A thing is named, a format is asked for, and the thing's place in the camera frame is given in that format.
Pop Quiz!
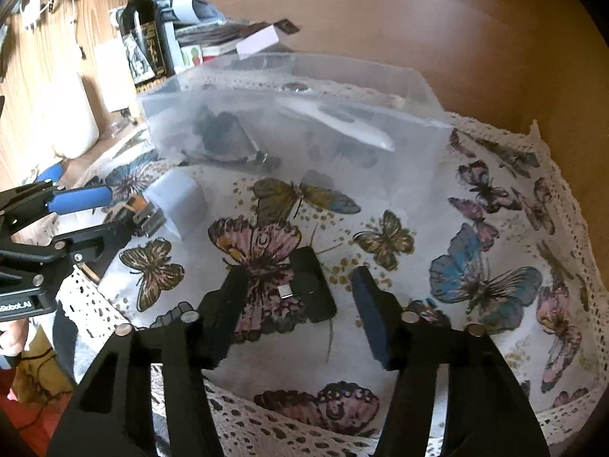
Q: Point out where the person's left hand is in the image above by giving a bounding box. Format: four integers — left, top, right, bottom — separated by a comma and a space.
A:
0, 319, 30, 369

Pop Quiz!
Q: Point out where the white plastic bottle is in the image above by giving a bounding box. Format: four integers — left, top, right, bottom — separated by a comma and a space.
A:
46, 70, 100, 160

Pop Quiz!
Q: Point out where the dark wine bottle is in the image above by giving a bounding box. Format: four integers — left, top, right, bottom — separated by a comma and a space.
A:
117, 0, 178, 97

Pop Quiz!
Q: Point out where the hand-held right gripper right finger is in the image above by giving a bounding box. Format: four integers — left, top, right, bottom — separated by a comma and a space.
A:
352, 265, 553, 457

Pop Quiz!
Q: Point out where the clear plastic storage box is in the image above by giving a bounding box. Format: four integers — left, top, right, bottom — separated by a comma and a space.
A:
136, 52, 456, 215

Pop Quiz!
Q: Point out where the small black rectangular block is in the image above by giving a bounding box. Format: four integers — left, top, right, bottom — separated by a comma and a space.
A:
288, 246, 338, 324

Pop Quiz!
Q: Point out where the butterfly print lace tablecloth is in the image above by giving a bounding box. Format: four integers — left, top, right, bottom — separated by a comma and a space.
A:
56, 76, 609, 457

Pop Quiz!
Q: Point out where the small white box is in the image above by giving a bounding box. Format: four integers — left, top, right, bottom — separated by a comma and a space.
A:
144, 171, 209, 241

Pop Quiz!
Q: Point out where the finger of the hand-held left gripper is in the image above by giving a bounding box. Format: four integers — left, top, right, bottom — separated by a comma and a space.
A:
0, 180, 114, 224
0, 216, 140, 272

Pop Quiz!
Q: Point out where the stack of books and magazines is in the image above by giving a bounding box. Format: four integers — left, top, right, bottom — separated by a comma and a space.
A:
157, 0, 281, 65

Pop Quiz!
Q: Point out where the white rectangular carton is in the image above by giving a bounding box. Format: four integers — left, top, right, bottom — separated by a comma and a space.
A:
235, 25, 279, 60

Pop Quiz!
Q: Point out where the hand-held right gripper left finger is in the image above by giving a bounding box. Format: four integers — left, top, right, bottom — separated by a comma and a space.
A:
45, 267, 250, 457

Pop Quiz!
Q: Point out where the white card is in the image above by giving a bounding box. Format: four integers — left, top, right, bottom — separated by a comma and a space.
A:
93, 38, 131, 114

